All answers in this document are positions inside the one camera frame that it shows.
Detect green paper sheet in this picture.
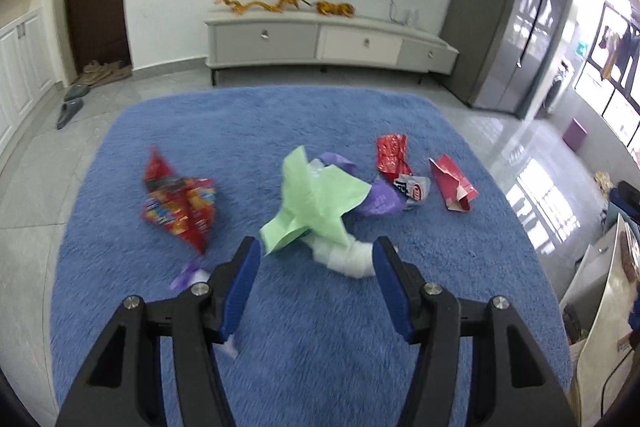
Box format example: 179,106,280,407
260,146,371,255

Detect white wall cabinets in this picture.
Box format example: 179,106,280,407
0,0,55,150

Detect brown door mat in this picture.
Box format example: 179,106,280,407
78,61,132,88

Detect white grey TV cabinet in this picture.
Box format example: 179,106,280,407
205,12,459,75

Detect silver printed snack bag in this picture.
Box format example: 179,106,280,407
394,174,431,206

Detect grey slippers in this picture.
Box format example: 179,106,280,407
56,84,91,130

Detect small purple wrapper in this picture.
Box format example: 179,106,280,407
170,261,210,294

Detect purple plastic bag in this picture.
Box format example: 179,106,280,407
319,152,406,217

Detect grey double-door refrigerator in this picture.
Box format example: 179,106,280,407
440,0,565,118

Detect golden dragon figurine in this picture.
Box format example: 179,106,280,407
214,0,311,15

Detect white washing machine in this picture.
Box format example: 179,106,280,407
542,60,573,114

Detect red snack chip bag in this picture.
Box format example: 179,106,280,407
141,147,217,256

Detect red paper box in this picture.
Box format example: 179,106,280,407
430,154,478,212

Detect red foil wrapper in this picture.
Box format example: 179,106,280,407
376,134,412,183

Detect blue shaggy rug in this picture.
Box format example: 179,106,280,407
51,86,572,426

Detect white marble table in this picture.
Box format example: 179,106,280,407
560,217,638,426

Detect white plastic bag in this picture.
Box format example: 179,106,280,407
303,234,375,279

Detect purple stool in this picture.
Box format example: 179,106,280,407
562,119,588,153

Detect hanging laundry clothes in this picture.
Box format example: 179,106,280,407
599,24,639,80

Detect golden tiger figurine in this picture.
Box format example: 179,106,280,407
314,0,355,17

